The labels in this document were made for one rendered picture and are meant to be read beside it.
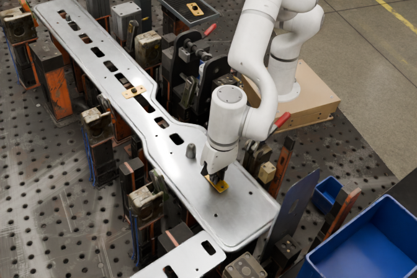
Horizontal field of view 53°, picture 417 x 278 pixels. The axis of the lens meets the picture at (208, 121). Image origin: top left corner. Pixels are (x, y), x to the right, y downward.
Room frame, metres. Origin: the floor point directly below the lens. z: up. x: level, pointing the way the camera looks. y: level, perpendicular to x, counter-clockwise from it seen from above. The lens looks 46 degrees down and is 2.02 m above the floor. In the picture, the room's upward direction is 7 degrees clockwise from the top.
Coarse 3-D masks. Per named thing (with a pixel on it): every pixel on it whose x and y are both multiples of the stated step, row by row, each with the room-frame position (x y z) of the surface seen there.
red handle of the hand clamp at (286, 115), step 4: (288, 112) 0.92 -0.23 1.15; (284, 116) 0.90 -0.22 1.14; (288, 116) 0.91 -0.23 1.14; (280, 120) 0.89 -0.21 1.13; (284, 120) 0.90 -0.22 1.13; (276, 124) 0.89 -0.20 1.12; (280, 124) 0.89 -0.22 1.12; (272, 128) 0.88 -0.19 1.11; (276, 128) 0.88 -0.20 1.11; (272, 132) 0.87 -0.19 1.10; (256, 144) 0.84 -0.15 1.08; (252, 148) 0.83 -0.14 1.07
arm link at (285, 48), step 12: (312, 12) 1.39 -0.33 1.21; (288, 24) 1.39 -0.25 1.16; (300, 24) 1.37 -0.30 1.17; (312, 24) 1.37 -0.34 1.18; (276, 36) 1.46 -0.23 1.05; (288, 36) 1.43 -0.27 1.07; (300, 36) 1.37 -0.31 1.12; (312, 36) 1.37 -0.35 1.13; (276, 48) 1.40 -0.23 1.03; (288, 48) 1.38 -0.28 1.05; (300, 48) 1.42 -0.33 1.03; (288, 60) 1.38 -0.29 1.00
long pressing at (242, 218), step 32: (64, 0) 1.62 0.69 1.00; (64, 32) 1.38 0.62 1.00; (96, 32) 1.41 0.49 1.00; (96, 64) 1.21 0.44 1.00; (128, 64) 1.23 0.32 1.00; (160, 128) 0.93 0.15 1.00; (192, 128) 0.94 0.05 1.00; (160, 160) 0.80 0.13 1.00; (192, 160) 0.81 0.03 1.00; (192, 192) 0.69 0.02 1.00; (224, 192) 0.71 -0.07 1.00; (256, 192) 0.72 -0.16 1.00; (224, 224) 0.60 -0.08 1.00; (256, 224) 0.62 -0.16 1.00
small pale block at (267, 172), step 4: (264, 164) 0.77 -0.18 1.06; (268, 164) 0.78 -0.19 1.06; (260, 168) 0.77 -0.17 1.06; (264, 168) 0.76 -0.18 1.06; (268, 168) 0.76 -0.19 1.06; (272, 168) 0.77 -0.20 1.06; (260, 172) 0.76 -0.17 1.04; (264, 172) 0.75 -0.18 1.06; (268, 172) 0.75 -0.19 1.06; (272, 172) 0.76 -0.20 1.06; (260, 176) 0.76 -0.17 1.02; (264, 176) 0.75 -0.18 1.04; (268, 176) 0.75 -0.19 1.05; (272, 176) 0.76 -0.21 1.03; (260, 180) 0.76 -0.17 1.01; (264, 180) 0.75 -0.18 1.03; (268, 180) 0.75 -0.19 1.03; (272, 180) 0.76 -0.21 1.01; (264, 184) 0.74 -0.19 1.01; (268, 184) 0.76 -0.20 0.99; (264, 188) 0.75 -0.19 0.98; (268, 188) 0.76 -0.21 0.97
